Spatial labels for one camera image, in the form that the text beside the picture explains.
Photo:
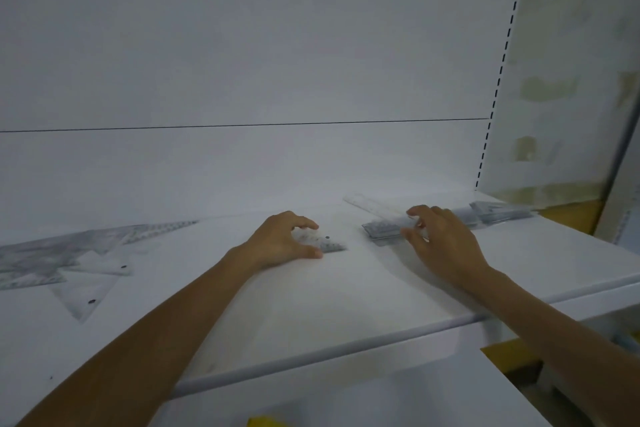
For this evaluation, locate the person's right hand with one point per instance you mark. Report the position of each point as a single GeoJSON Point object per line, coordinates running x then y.
{"type": "Point", "coordinates": [450, 246]}

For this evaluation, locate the large grey packed set square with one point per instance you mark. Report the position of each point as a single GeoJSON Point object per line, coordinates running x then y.
{"type": "Point", "coordinates": [60, 254]}

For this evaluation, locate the white stained side panel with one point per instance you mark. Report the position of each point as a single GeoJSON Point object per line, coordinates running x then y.
{"type": "Point", "coordinates": [560, 81]}

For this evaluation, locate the person's left forearm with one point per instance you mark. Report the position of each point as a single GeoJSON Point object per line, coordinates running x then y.
{"type": "Point", "coordinates": [150, 341]}

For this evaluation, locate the white lower shelf board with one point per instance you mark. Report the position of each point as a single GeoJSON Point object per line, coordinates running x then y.
{"type": "Point", "coordinates": [400, 391]}

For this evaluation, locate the yellow item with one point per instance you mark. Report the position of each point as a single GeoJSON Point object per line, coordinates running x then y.
{"type": "Point", "coordinates": [267, 422]}

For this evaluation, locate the clear triangle set square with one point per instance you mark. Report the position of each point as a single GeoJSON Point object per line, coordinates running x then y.
{"type": "Point", "coordinates": [82, 296]}

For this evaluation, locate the white metal shelf board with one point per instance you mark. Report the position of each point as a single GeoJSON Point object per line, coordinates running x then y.
{"type": "Point", "coordinates": [350, 301]}

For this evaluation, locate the small clear set square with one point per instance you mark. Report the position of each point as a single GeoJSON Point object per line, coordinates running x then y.
{"type": "Point", "coordinates": [107, 266]}

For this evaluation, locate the grey packed ruler set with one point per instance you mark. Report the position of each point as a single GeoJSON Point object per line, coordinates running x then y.
{"type": "Point", "coordinates": [500, 213]}
{"type": "Point", "coordinates": [382, 232]}

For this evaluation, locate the person's right thumb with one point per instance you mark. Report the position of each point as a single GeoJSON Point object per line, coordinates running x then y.
{"type": "Point", "coordinates": [411, 237]}

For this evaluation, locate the slotted white shelf upright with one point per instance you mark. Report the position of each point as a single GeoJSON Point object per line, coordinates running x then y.
{"type": "Point", "coordinates": [502, 66]}

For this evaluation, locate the person's right forearm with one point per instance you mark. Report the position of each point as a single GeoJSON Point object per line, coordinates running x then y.
{"type": "Point", "coordinates": [560, 341]}

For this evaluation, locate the small clear triangle ruler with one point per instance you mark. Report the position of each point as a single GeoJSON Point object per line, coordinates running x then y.
{"type": "Point", "coordinates": [327, 243]}

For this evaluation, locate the clear straight ruler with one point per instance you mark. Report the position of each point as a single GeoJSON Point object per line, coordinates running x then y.
{"type": "Point", "coordinates": [372, 209]}

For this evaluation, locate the person's left hand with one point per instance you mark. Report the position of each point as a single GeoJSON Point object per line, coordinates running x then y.
{"type": "Point", "coordinates": [272, 241]}

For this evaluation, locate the person's left thumb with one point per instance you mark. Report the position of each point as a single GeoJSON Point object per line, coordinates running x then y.
{"type": "Point", "coordinates": [302, 251]}

